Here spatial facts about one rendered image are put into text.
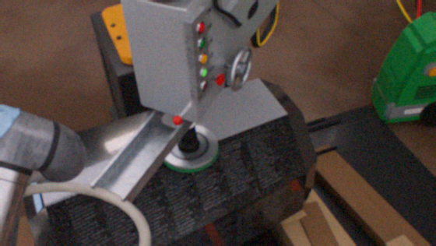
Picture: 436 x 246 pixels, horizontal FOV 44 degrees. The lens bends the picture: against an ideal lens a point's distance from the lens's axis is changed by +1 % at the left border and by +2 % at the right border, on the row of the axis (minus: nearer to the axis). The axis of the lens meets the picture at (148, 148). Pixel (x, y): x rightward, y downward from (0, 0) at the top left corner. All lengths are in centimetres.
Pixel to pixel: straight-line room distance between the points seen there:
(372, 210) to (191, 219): 108
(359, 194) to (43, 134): 201
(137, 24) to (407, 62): 187
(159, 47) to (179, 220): 74
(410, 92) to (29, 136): 242
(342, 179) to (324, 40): 131
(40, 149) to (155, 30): 55
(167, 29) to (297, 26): 262
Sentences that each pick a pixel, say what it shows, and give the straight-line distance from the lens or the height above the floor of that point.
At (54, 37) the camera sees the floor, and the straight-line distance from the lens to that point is 426.
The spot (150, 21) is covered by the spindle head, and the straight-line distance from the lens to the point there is 149.
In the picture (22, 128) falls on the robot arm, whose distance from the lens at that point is 110.
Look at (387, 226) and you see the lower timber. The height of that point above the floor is 9.
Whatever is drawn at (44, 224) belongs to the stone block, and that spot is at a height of 77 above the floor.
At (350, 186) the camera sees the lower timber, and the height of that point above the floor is 9.
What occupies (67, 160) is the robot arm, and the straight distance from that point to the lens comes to 114.
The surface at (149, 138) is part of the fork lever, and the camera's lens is 171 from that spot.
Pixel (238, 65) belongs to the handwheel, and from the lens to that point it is 172.
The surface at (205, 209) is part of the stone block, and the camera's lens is 201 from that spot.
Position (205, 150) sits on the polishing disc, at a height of 88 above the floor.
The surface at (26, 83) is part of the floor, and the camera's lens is 389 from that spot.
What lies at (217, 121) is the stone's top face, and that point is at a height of 83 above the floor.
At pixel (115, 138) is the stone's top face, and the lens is 209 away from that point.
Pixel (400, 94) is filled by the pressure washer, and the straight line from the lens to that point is 317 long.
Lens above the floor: 230
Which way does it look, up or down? 47 degrees down
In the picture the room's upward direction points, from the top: 11 degrees counter-clockwise
